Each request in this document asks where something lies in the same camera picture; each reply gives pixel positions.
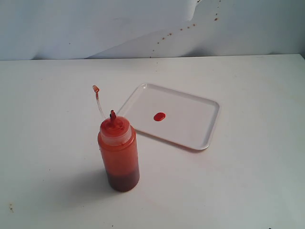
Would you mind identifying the red sauce squeeze bottle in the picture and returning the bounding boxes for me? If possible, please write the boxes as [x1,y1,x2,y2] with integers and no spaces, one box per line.
[92,85,140,192]

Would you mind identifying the red sauce blob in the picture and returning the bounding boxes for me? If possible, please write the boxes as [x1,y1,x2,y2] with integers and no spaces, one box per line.
[153,112,166,122]

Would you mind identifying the white backdrop cloth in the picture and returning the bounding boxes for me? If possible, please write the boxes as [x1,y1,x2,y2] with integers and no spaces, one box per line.
[0,0,305,60]

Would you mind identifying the white rectangular plastic tray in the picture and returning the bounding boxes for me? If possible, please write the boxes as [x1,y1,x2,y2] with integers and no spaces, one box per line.
[117,83,220,151]

